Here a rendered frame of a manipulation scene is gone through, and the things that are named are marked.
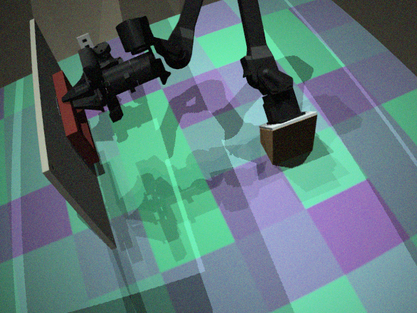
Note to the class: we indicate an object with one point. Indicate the dark red rectangular picture frame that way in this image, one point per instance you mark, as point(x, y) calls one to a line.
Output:
point(75, 121)

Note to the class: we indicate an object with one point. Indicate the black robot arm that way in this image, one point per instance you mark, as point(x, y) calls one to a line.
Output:
point(259, 66)

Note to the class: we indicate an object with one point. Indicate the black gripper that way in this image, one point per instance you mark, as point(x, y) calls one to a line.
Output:
point(90, 92)

